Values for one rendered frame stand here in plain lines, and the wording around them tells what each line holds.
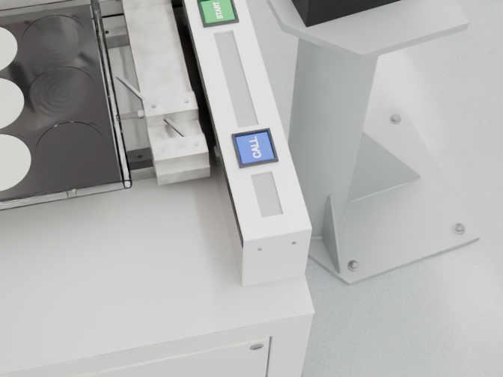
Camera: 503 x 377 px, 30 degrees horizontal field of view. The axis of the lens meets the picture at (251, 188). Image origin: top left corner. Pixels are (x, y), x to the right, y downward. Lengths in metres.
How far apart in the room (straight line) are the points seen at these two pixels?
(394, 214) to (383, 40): 0.83
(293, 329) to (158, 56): 0.48
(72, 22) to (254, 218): 0.49
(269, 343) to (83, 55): 0.53
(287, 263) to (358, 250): 1.01
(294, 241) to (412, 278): 1.08
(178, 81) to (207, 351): 0.42
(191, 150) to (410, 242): 1.08
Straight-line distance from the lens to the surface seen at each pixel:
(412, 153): 2.50
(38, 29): 1.56
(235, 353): 1.42
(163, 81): 1.49
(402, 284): 2.31
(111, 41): 1.60
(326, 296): 2.27
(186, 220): 1.41
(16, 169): 1.40
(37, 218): 1.44
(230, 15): 1.46
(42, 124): 1.44
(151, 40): 1.54
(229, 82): 1.39
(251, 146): 1.31
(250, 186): 1.28
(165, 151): 1.38
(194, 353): 1.39
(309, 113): 1.92
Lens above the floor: 2.05
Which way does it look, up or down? 58 degrees down
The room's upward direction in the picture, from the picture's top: 3 degrees clockwise
